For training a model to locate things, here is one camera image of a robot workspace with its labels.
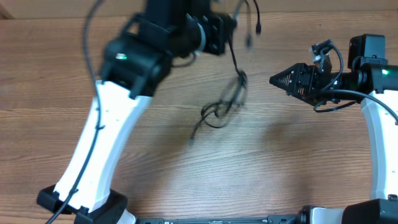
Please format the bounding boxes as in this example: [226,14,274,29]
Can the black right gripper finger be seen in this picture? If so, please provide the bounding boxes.
[269,78,294,95]
[269,63,300,84]

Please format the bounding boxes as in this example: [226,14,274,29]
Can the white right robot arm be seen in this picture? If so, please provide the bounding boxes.
[269,34,397,223]

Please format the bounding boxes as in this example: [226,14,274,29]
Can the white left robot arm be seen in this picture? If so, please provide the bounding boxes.
[37,0,237,224]

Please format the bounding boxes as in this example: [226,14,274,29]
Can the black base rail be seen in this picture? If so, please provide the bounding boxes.
[136,212,307,224]

